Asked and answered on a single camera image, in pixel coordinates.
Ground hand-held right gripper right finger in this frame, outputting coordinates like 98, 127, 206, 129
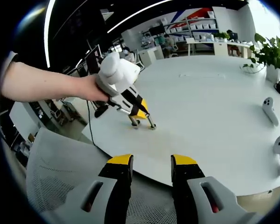
170, 154, 266, 224

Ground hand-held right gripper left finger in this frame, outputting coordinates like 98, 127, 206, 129
41, 154, 134, 224

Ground large steel threaded stud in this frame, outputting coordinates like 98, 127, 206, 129
128, 115, 140, 129

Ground small steel threaded stud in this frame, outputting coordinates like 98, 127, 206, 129
146, 114, 157, 130

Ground person's left hand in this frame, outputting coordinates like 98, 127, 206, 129
78, 74, 111, 104

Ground computer monitor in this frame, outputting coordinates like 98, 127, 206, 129
85, 44, 102, 75

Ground white mesh office chair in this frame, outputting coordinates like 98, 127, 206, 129
25, 127, 178, 224

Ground curved ceiling light strip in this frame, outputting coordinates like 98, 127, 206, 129
107, 0, 168, 34
43, 0, 56, 68

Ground white desk with legs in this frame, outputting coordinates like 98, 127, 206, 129
186, 37, 215, 56

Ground shelf with white bins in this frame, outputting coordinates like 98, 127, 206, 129
163, 10, 219, 49

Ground small potted plants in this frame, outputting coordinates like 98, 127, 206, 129
214, 32, 231, 42

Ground person's grey shirt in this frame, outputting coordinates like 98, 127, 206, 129
0, 51, 19, 70

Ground white plant pot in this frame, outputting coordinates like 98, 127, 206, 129
266, 64, 280, 84

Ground green leafy plant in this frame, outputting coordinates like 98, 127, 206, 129
240, 33, 280, 74

